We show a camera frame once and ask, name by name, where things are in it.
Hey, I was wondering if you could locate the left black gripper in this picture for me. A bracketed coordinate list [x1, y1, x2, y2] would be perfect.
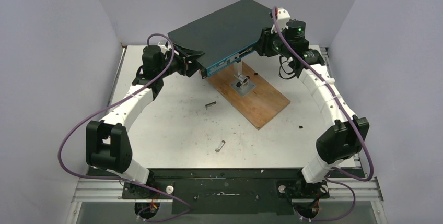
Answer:
[157, 45, 204, 78]

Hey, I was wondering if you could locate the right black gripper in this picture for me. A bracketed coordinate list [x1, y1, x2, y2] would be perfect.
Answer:
[253, 25, 292, 57]

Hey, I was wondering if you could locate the teal grey network switch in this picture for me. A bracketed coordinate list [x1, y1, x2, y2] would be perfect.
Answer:
[168, 0, 272, 79]

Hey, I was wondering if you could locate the dark transceiver module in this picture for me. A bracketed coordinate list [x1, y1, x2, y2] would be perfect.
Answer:
[205, 101, 217, 109]

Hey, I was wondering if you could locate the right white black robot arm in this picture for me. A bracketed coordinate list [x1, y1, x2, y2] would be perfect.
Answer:
[254, 20, 369, 197]

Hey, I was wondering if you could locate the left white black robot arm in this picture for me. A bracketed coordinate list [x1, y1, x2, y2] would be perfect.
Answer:
[86, 43, 205, 198]

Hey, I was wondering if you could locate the wooden base board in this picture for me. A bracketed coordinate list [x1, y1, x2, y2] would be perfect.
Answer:
[206, 63, 290, 129]

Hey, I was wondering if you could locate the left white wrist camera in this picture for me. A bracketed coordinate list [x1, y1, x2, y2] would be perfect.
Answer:
[157, 40, 171, 53]

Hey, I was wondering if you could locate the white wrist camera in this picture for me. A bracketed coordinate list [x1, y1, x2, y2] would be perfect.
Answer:
[157, 40, 171, 53]
[271, 7, 290, 34]

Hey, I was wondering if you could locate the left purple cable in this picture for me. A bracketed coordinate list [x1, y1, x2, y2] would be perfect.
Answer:
[57, 32, 193, 223]

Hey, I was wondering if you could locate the purple cable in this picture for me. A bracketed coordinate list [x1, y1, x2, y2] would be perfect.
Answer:
[57, 32, 193, 223]
[271, 6, 375, 222]

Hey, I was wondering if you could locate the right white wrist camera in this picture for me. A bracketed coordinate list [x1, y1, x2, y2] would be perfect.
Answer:
[271, 7, 290, 34]

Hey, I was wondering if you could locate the metal switch mounting stand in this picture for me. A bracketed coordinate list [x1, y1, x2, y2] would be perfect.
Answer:
[230, 61, 256, 97]

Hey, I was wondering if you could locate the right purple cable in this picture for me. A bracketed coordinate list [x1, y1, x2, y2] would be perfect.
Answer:
[271, 6, 375, 222]

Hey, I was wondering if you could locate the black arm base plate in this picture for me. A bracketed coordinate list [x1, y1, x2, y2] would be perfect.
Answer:
[122, 168, 365, 216]

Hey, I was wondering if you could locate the aluminium frame rail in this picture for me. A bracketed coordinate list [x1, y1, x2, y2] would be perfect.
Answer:
[72, 178, 382, 202]

